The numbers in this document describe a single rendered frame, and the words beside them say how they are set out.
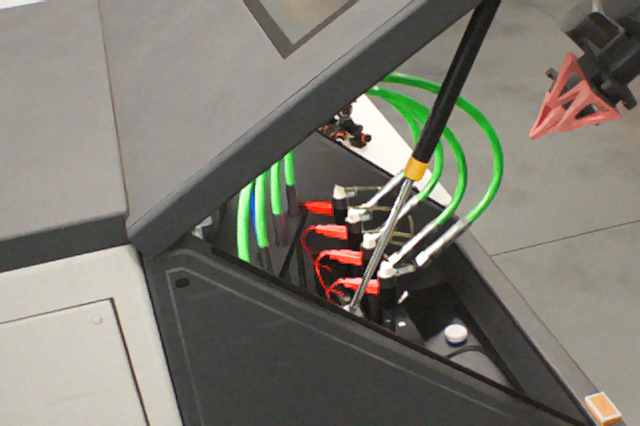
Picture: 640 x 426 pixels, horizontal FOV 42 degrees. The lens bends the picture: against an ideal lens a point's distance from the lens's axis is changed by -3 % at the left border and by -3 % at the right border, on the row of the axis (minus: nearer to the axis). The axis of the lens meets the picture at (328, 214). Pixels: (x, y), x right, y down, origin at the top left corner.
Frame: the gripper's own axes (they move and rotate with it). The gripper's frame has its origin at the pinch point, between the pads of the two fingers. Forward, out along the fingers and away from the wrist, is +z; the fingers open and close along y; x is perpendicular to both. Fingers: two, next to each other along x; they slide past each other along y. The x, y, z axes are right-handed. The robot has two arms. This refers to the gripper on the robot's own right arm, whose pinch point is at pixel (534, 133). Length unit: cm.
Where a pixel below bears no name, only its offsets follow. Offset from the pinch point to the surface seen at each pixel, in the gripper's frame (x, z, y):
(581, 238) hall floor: -147, 44, -129
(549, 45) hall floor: -350, 16, -157
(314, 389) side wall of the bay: 57, 23, 27
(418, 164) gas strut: 52, 0, 34
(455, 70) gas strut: 51, -9, 38
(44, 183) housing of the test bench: 54, 21, 60
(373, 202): -5.3, 27.8, 8.7
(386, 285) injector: 20.0, 26.9, 9.6
